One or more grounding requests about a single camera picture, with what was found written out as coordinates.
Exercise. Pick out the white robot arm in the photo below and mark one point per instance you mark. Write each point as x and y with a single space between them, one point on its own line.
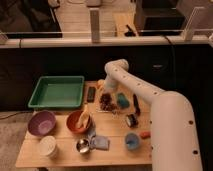
174 139

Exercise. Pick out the blue grey cloth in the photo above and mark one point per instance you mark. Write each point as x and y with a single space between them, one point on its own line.
97 141

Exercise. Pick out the black rectangular block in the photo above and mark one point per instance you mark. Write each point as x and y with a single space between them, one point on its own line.
91 94

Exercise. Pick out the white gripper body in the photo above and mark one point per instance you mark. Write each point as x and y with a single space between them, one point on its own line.
110 85

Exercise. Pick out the orange bowl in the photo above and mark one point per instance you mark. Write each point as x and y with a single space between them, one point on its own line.
72 121

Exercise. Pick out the green plastic tray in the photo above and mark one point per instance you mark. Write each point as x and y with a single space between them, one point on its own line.
57 92

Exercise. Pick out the small steel cup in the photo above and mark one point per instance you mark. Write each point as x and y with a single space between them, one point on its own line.
83 146

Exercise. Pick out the dark purple grape bunch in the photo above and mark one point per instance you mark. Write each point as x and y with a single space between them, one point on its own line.
106 103

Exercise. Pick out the teal sponge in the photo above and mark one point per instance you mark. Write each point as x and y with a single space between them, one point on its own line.
122 101

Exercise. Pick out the black round timer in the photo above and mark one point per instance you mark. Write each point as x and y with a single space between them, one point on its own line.
131 120

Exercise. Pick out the white cup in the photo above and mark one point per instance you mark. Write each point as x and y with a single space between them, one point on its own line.
48 146

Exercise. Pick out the blue cup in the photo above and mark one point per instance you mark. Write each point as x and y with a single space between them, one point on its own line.
132 141

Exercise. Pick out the banana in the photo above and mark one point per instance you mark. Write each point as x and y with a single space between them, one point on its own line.
84 118

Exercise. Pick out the white horizontal rail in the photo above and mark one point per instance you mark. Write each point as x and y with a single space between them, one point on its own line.
104 41

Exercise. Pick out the purple bowl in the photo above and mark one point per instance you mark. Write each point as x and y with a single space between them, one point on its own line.
42 123

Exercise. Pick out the small orange carrot toy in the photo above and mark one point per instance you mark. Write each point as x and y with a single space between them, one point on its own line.
145 134

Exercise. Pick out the black box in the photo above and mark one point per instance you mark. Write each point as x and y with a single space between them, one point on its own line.
158 17

